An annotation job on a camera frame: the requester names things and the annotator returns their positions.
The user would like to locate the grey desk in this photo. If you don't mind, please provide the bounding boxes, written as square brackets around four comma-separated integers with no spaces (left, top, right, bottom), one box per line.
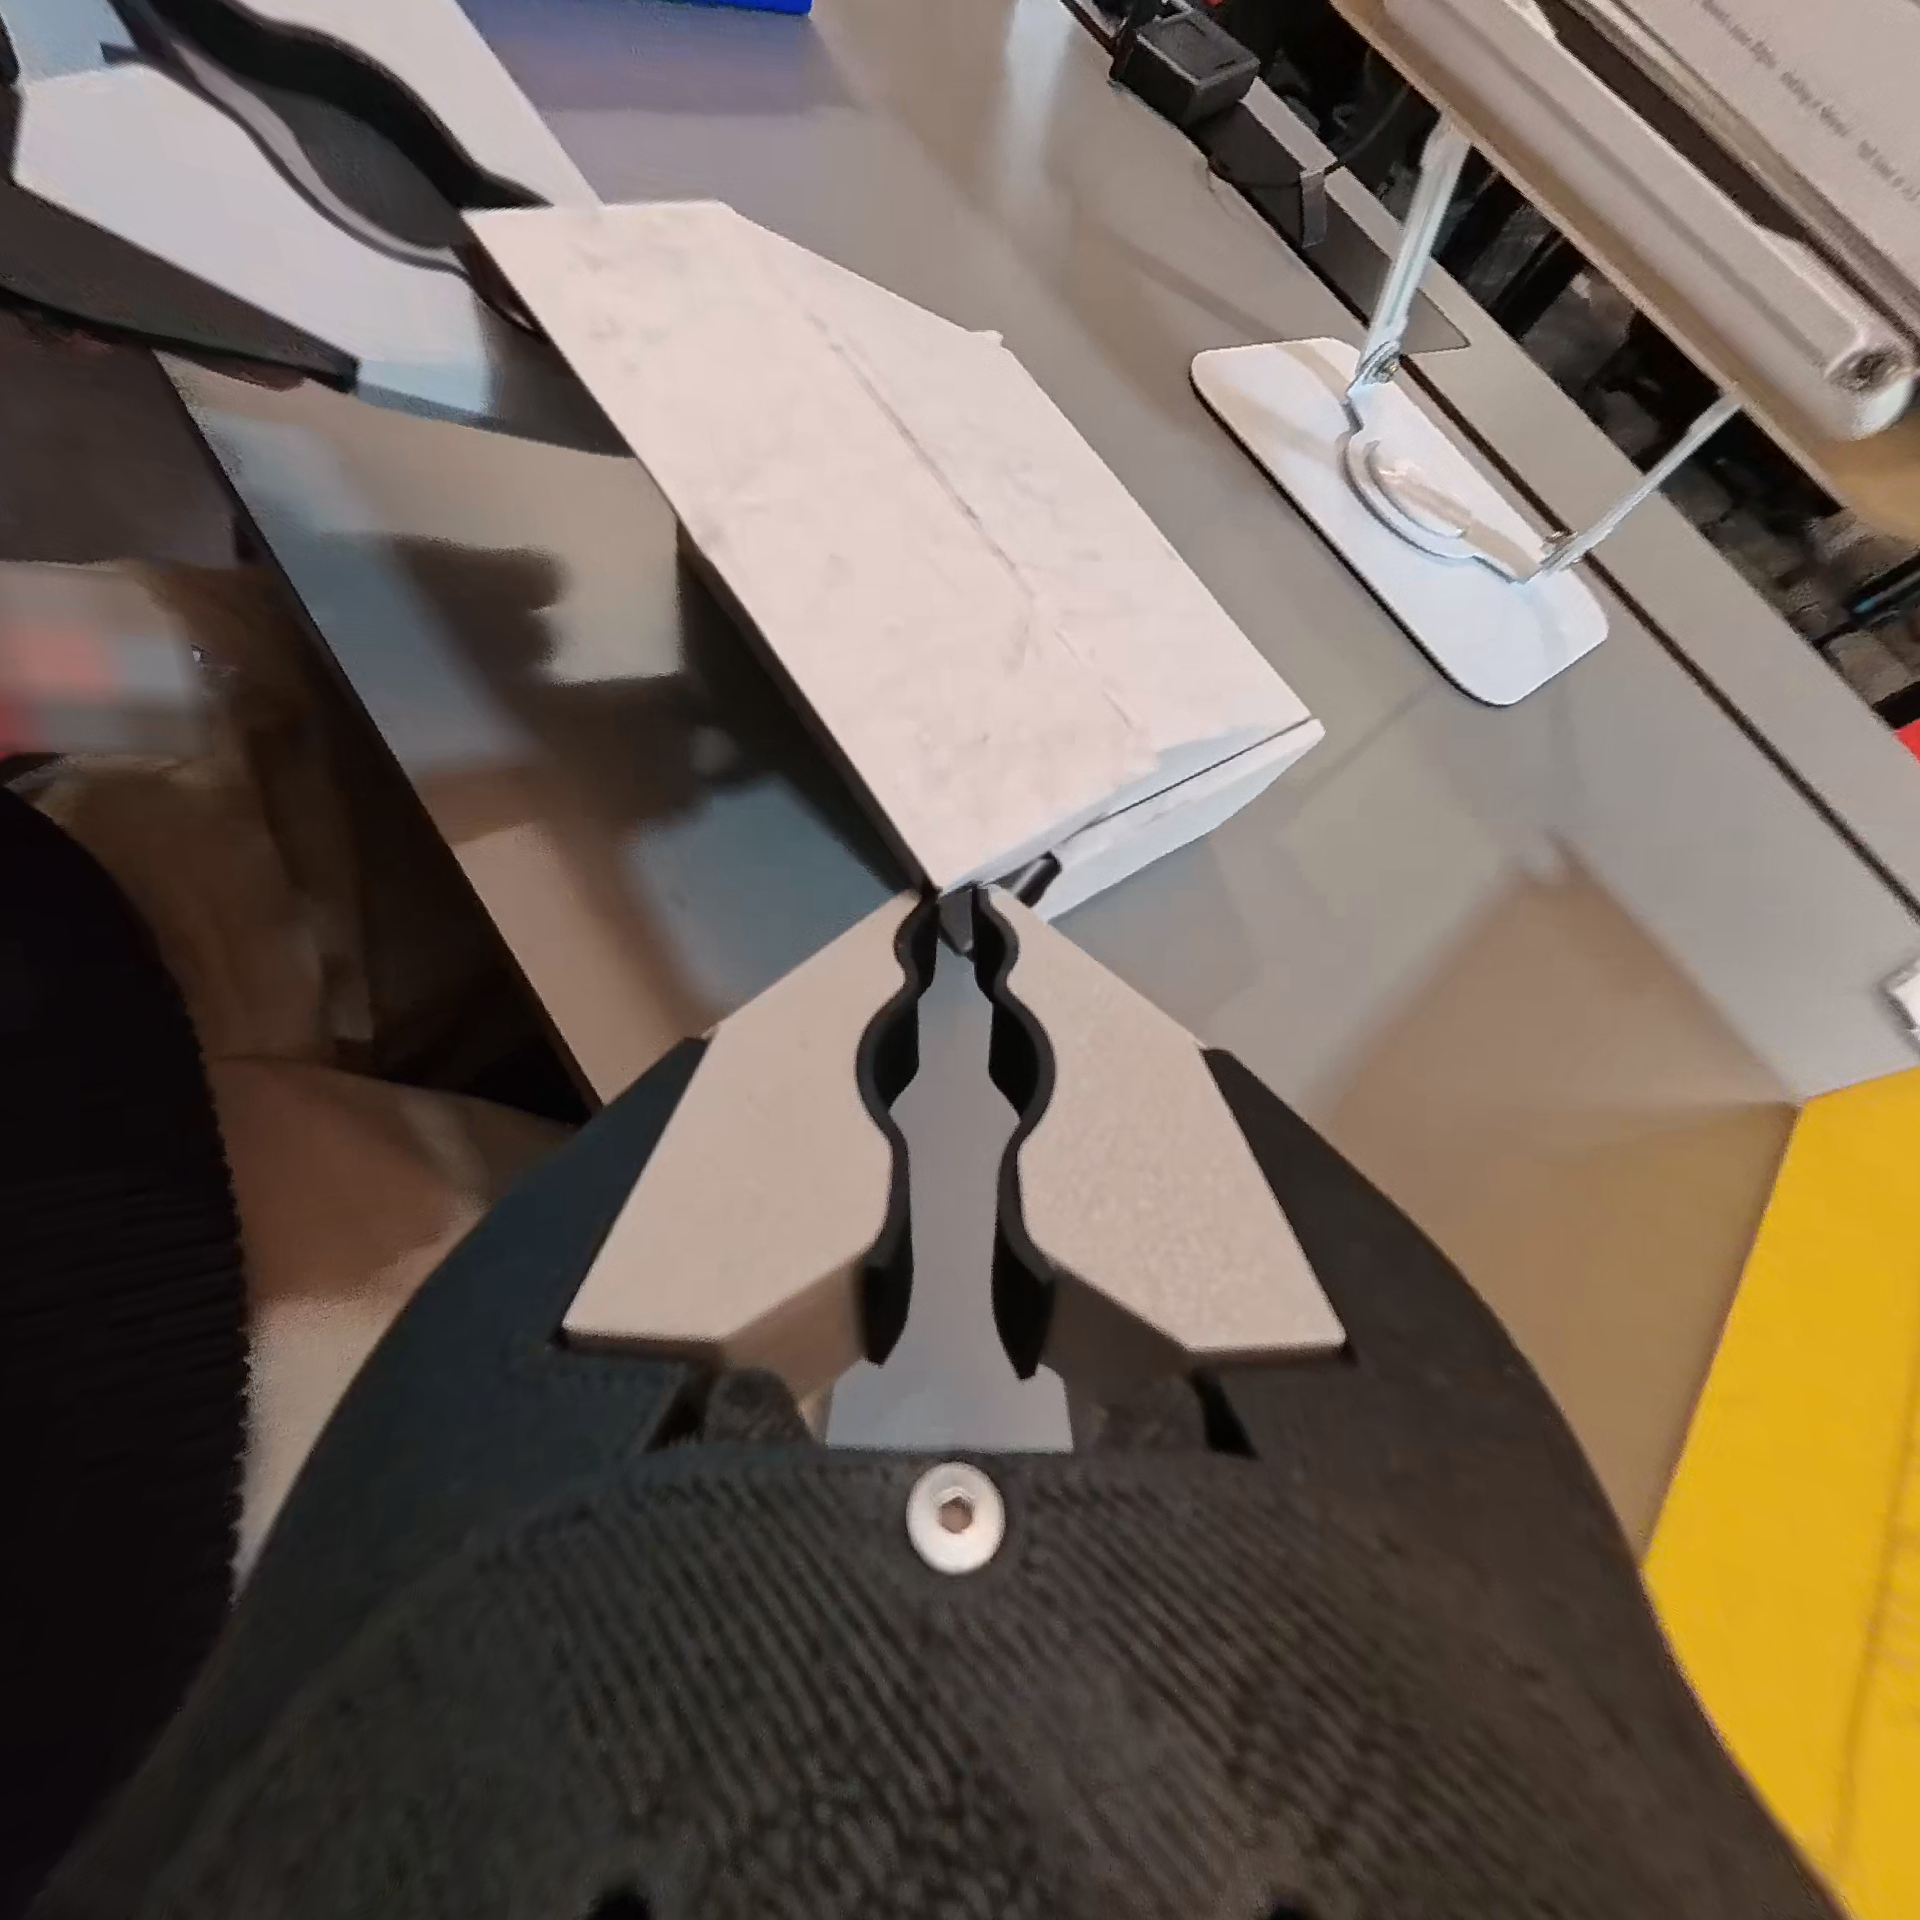
[158,0,1920,1562]

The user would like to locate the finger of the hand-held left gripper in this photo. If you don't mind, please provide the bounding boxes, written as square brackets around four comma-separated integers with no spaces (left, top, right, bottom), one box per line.
[158,0,606,212]
[0,40,529,375]

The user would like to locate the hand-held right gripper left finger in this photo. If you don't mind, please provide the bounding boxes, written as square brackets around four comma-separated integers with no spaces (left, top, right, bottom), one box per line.
[561,887,944,1450]

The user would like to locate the white document stand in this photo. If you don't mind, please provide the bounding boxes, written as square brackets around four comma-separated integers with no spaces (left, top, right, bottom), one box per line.
[1190,0,1920,710]

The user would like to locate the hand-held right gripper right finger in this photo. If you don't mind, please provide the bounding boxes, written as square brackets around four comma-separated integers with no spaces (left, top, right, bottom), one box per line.
[971,885,1354,1450]

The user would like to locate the black power adapter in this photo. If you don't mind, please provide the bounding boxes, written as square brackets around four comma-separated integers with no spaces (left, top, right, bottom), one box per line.
[1110,6,1264,118]

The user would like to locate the yellow storage bin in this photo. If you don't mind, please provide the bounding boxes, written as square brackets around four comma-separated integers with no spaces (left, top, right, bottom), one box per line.
[1641,1067,1920,1920]

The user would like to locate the white cardboard box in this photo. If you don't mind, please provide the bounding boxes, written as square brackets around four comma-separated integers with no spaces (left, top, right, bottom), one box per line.
[462,202,1329,927]

